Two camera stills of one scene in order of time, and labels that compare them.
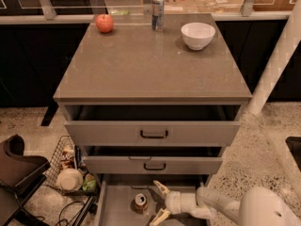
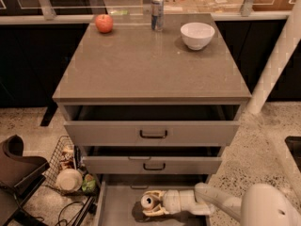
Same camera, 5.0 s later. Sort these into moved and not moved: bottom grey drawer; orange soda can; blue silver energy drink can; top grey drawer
Moved: orange soda can
Not moved: bottom grey drawer; blue silver energy drink can; top grey drawer
